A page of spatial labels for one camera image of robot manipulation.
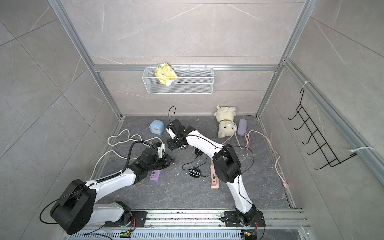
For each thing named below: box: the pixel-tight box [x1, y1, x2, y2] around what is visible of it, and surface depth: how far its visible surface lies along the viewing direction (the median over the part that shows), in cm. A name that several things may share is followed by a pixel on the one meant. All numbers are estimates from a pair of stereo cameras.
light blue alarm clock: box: [149, 120, 165, 135], surface depth 107 cm
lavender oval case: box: [237, 118, 248, 137], surface depth 110 cm
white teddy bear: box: [213, 105, 238, 139], surface depth 109 cm
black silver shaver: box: [188, 167, 201, 179], surface depth 89 cm
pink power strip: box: [210, 159, 219, 190], surface depth 83 cm
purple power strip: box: [149, 169, 162, 182], surface depth 87 cm
